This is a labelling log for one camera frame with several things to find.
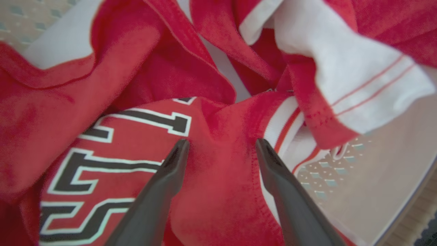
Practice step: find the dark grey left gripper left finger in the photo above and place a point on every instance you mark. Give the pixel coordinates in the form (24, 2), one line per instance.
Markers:
(153, 205)

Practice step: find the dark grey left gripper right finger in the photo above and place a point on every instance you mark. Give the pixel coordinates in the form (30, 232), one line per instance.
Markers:
(290, 205)

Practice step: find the red sports jersey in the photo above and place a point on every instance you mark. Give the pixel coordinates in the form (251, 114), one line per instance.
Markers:
(222, 171)

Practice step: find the white plastic laundry basket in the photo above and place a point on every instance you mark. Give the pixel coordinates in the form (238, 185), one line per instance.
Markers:
(375, 177)

